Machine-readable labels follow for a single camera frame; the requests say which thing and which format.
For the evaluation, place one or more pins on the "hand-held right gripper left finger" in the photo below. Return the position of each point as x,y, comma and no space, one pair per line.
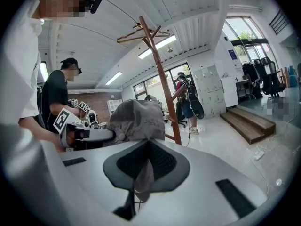
94,175

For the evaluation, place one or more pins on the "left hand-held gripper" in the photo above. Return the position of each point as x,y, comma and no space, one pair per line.
67,121

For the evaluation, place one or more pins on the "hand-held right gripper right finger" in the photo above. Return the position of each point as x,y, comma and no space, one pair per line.
202,171

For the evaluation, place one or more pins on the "grey cap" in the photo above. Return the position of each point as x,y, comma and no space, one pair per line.
138,119

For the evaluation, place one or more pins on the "brown wooden coat rack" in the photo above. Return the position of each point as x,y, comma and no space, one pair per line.
162,79

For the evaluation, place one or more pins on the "person's left forearm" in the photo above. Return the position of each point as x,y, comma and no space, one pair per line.
35,129

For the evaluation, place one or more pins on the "white cubby shelf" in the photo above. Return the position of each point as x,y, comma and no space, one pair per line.
114,107

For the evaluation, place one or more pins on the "black office chair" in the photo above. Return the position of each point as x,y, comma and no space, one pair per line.
181,116
270,79

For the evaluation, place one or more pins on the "small white power strip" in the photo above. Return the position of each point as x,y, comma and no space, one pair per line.
259,155

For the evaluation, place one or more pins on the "black round case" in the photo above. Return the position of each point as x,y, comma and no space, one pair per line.
197,109

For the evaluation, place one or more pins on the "long ceiling light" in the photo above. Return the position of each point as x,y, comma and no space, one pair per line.
44,70
113,78
156,46

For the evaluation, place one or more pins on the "wooden platform steps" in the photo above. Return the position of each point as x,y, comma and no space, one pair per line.
249,123

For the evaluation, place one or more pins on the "grey lockers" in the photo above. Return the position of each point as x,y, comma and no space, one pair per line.
209,91

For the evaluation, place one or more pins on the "white cabinet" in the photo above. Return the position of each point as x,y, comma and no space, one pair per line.
229,86

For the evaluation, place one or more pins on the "person's white shirt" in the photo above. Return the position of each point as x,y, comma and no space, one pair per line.
21,67

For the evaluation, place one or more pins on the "gold clothes hanger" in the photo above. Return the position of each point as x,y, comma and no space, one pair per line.
131,37

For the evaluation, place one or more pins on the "leaning wooden boards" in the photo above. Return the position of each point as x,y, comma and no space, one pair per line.
285,75

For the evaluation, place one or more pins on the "person's head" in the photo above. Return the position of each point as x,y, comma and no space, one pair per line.
58,3

